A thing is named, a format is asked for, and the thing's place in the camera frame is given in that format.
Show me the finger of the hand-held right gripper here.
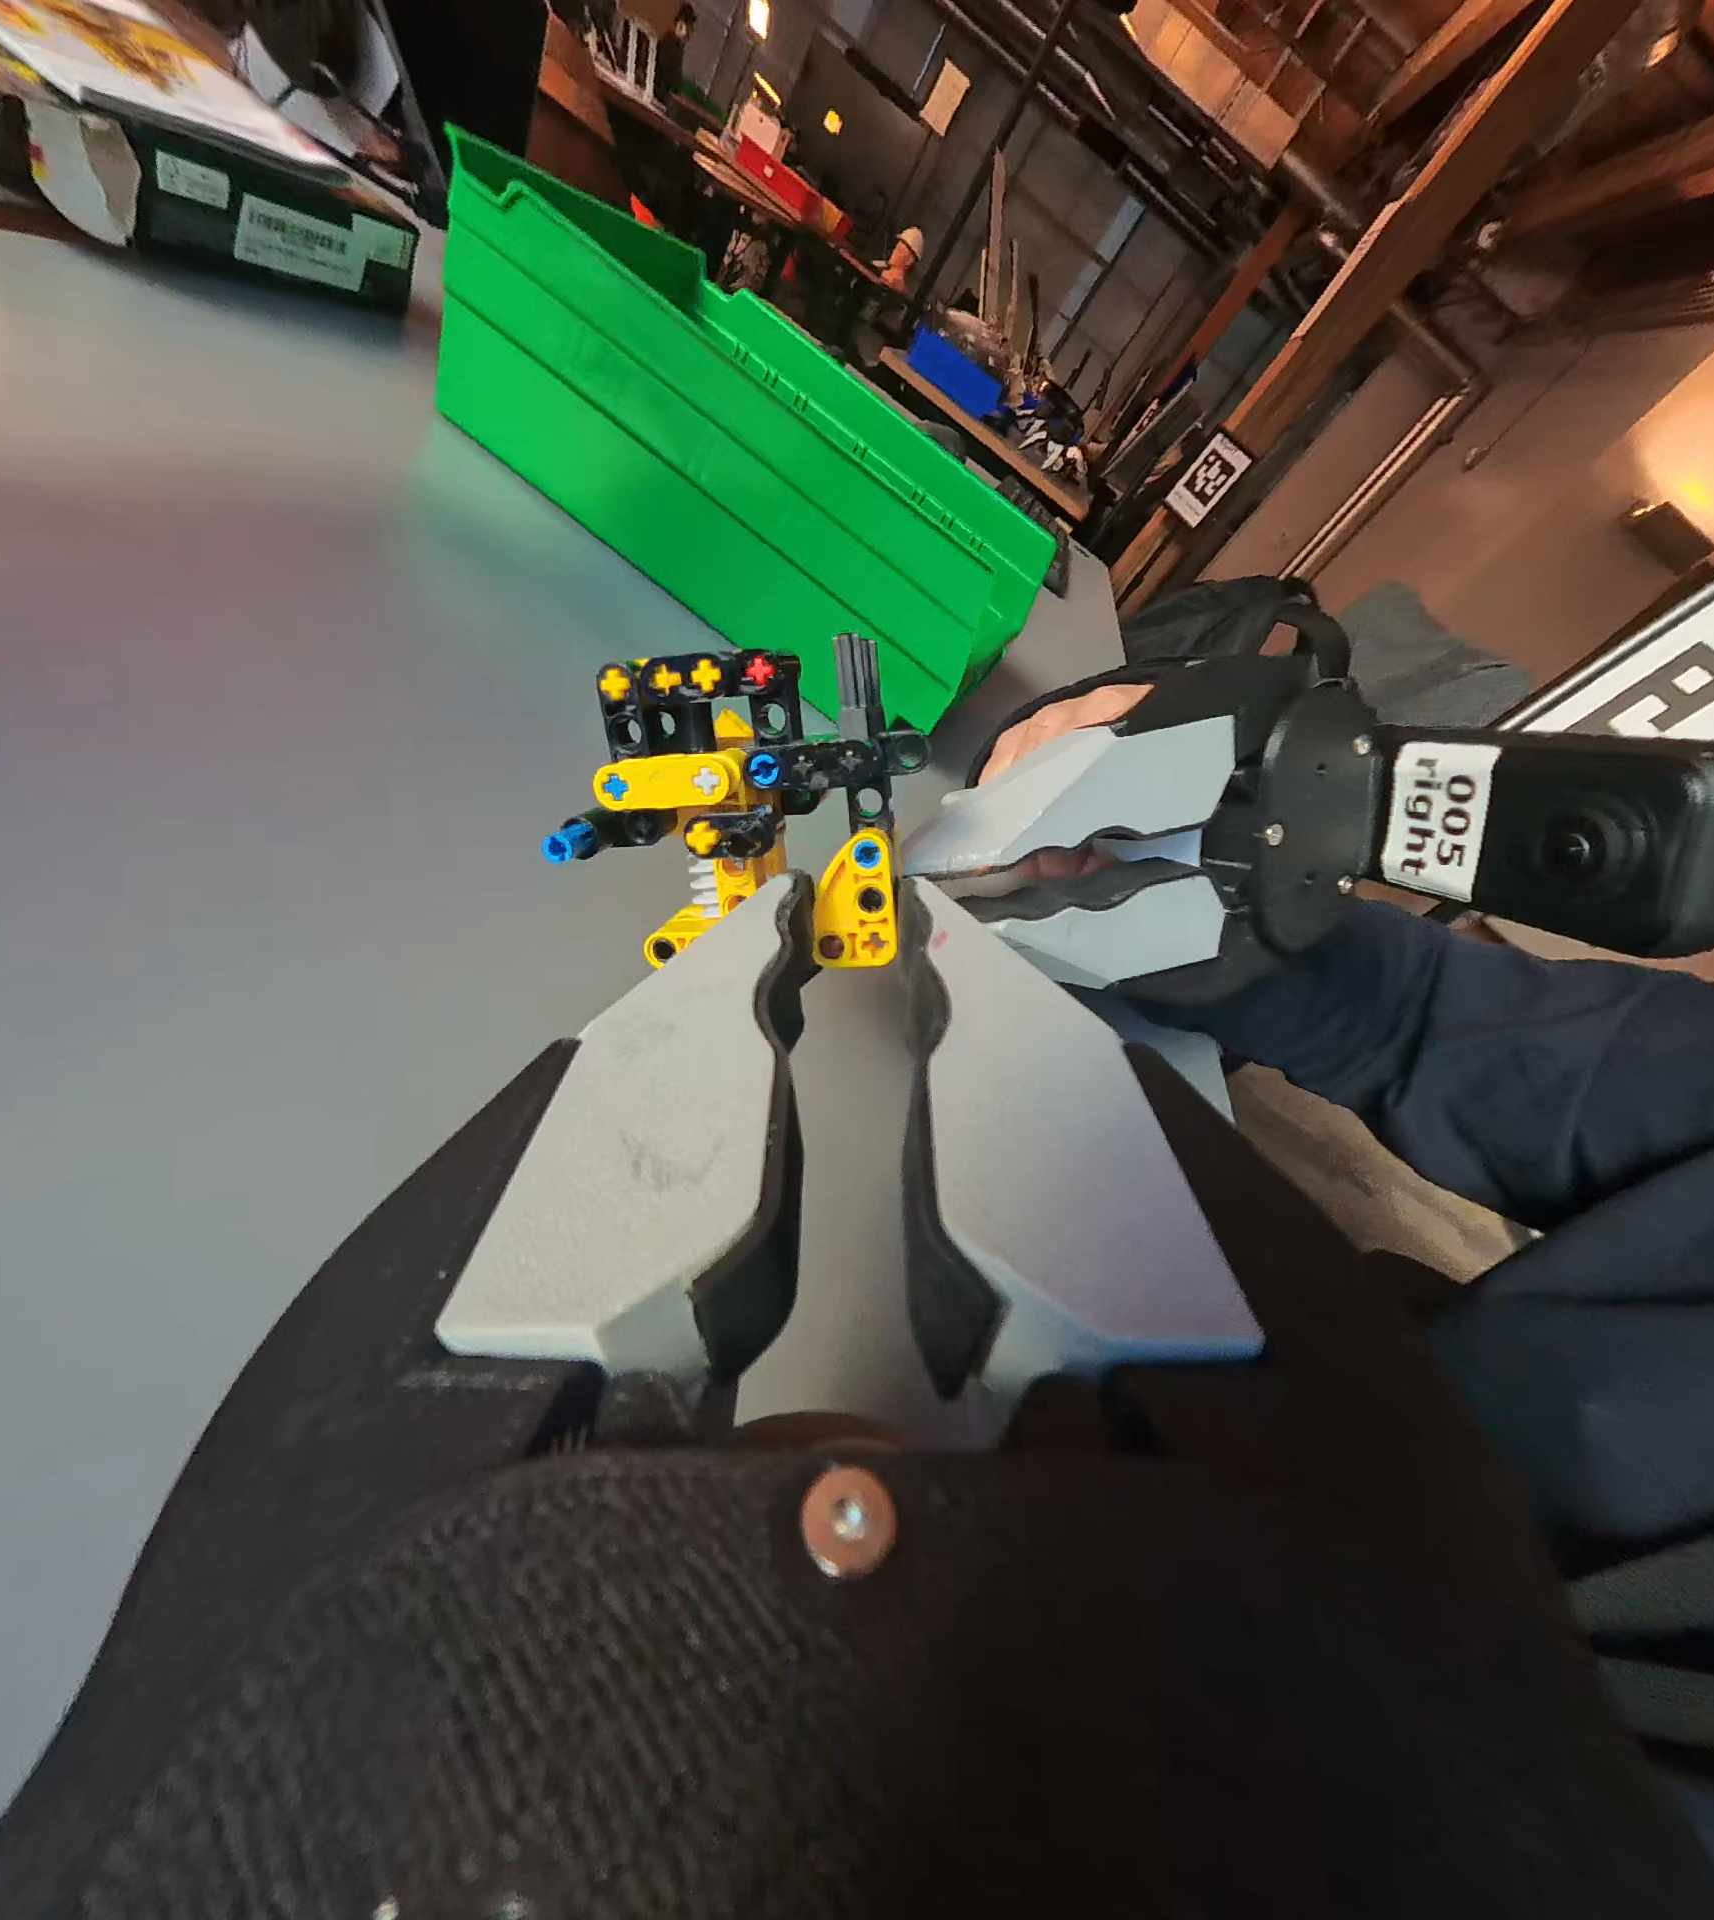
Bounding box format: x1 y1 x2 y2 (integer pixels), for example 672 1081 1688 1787
931 712 1236 881
964 861 1228 996

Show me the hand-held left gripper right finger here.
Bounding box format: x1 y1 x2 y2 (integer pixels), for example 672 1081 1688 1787
899 877 1269 1397

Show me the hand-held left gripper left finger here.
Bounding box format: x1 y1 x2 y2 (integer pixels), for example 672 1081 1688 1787
433 870 817 1393

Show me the yellow black lego assembly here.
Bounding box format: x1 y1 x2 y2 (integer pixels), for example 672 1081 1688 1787
540 632 933 967

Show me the person's right forearm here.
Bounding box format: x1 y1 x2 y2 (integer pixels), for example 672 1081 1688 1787
1176 900 1714 1249

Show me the black cardboard lego box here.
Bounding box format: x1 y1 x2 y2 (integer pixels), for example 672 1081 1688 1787
0 90 425 317

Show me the lego instruction booklet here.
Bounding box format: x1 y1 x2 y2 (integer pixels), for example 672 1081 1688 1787
0 0 349 167

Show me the person's right hand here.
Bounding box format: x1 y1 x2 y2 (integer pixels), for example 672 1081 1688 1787
978 682 1158 790

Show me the grey jacket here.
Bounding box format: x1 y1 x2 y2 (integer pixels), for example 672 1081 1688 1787
1339 586 1536 739

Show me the black backpack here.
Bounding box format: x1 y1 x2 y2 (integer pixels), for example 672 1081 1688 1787
1120 575 1357 708

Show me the small tag sign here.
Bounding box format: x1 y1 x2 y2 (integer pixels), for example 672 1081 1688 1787
1159 429 1259 533

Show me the framed tag sign on stand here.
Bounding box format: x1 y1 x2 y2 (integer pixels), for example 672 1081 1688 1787
1494 553 1714 839

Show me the small blue storage bin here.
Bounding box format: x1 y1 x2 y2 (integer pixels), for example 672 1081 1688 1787
905 325 1016 419

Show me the green plastic bin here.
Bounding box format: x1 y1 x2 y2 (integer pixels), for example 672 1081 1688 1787
433 124 1062 739

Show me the person's dark clothed body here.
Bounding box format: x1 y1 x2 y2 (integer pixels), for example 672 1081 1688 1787
1443 1185 1714 1591

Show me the wall lamp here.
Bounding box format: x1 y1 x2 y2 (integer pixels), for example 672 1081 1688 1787
1620 485 1714 575

